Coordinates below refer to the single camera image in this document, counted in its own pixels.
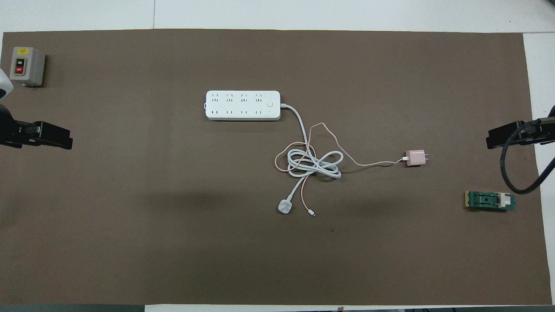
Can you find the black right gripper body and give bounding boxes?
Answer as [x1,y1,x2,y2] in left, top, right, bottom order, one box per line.
[545,104,555,143]

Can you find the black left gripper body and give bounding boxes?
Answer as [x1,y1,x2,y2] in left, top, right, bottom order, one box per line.
[0,104,22,149]

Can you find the pink charger adapter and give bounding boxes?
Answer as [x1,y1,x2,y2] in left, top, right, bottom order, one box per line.
[405,150,430,167]

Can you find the pink charging cable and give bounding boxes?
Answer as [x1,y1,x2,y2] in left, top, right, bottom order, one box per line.
[274,122,409,217]

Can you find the white power strip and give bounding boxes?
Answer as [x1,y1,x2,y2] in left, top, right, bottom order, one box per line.
[205,90,281,121]

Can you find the brown table mat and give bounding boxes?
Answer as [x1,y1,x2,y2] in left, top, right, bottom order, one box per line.
[0,29,548,306]

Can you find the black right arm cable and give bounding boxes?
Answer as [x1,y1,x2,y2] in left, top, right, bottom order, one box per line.
[500,119,555,194]

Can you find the grey on-off switch box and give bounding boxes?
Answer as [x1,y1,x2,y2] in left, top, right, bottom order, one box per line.
[10,46,46,88]

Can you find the white power strip cable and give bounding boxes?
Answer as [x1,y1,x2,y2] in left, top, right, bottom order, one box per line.
[277,103,345,215]

